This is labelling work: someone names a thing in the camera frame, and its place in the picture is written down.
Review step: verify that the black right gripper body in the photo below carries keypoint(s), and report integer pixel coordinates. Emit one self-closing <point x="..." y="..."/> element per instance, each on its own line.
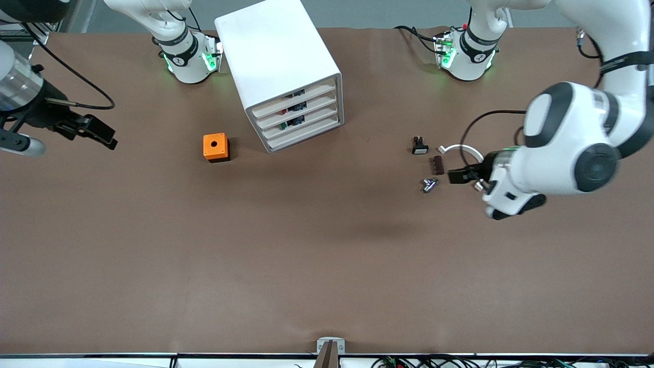
<point x="45" y="111"/>

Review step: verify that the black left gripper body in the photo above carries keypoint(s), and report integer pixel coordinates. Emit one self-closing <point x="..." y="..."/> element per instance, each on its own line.
<point x="487" y="166"/>

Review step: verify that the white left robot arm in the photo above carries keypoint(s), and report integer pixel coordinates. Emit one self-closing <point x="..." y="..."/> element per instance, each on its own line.
<point x="567" y="138"/>

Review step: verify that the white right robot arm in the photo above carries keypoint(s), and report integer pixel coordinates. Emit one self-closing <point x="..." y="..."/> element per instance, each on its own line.
<point x="184" y="61"/>

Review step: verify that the black button with white cap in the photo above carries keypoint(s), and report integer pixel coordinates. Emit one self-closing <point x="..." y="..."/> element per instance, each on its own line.
<point x="420" y="147"/>

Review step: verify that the green push button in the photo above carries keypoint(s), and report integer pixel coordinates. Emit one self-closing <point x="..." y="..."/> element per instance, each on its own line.
<point x="292" y="122"/>

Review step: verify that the red push button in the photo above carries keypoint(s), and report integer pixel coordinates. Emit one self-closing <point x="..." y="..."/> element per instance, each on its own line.
<point x="294" y="108"/>

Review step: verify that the white curved pipe clamp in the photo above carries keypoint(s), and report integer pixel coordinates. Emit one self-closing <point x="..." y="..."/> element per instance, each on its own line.
<point x="462" y="148"/>

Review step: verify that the brown terminal block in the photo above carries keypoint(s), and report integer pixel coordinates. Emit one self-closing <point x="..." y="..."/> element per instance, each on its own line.
<point x="438" y="165"/>

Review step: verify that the silver key switch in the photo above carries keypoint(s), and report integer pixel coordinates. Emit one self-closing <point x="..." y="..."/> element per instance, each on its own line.
<point x="429" y="185"/>

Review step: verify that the aluminium frame profile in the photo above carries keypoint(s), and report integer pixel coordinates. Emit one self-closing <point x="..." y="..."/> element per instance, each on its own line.
<point x="36" y="36"/>

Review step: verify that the orange button enclosure box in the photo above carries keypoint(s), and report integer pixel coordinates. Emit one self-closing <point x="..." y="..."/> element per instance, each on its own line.
<point x="214" y="145"/>

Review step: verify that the grey metal table bracket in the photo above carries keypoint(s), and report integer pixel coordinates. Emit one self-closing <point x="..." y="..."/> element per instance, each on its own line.
<point x="330" y="348"/>

